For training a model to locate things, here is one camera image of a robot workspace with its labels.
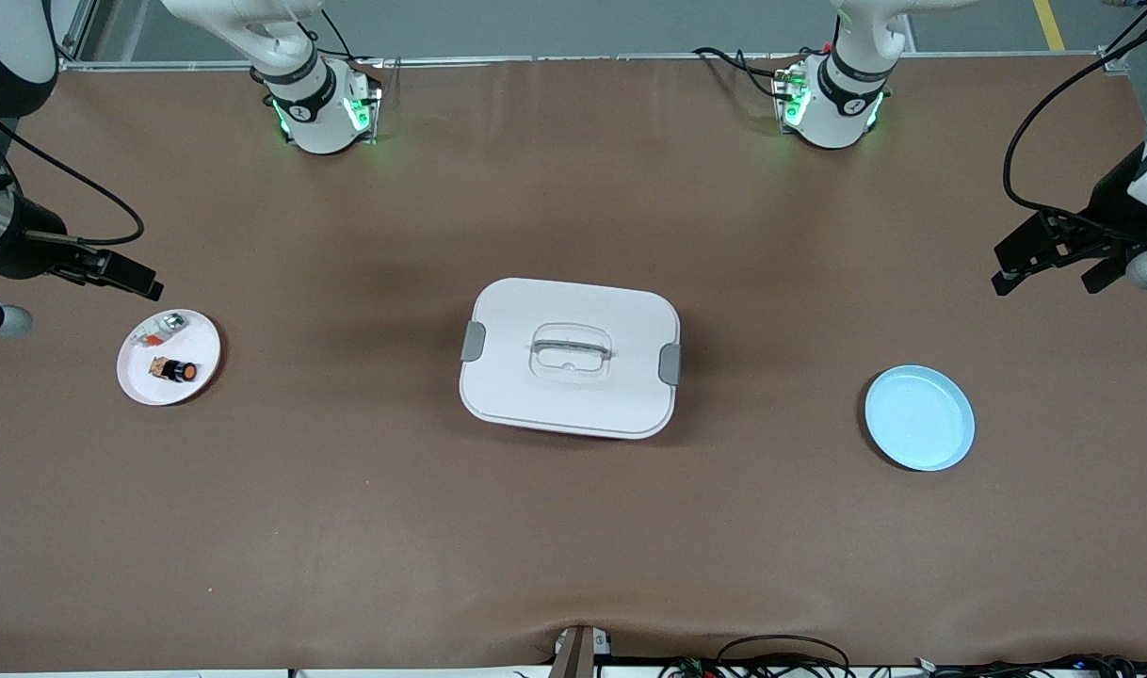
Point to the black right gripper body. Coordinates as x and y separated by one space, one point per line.
29 247

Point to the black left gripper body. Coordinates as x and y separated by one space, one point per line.
1106 209

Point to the orange push-button switch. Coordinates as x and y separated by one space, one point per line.
176 370

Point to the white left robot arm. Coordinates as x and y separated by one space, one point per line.
842 104

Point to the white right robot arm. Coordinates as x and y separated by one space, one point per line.
315 108

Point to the small clear orange part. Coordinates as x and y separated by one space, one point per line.
162 330

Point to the pink round plate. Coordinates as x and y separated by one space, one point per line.
192 334

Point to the light blue round plate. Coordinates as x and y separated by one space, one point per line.
917 419

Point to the white lidded storage box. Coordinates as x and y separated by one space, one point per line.
573 395

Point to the brown table cover mat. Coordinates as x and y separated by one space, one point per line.
573 527

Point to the aluminium frame post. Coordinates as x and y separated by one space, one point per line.
1124 47
82 28

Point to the aluminium table edge rail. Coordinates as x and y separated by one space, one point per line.
583 58

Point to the brown table edge bracket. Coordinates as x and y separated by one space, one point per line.
573 654

